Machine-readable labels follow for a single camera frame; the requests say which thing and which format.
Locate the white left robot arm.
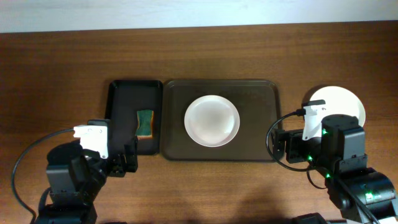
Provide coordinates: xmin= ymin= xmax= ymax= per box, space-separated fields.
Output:
xmin=36 ymin=119 xmax=138 ymax=224

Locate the cream plate with red stain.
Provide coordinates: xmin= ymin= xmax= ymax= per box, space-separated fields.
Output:
xmin=310 ymin=86 xmax=366 ymax=127

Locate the pink plate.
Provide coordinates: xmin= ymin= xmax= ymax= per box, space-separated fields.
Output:
xmin=183 ymin=95 xmax=240 ymax=147

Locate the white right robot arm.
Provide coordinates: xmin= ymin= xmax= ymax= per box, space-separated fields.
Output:
xmin=266 ymin=114 xmax=397 ymax=223

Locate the large brown tray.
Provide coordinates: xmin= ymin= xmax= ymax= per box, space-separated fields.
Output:
xmin=160 ymin=80 xmax=280 ymax=162

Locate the orange green sponge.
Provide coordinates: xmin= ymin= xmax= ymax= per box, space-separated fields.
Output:
xmin=136 ymin=110 xmax=154 ymax=139

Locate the small black tray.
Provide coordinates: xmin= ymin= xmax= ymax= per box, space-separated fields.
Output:
xmin=105 ymin=80 xmax=163 ymax=155

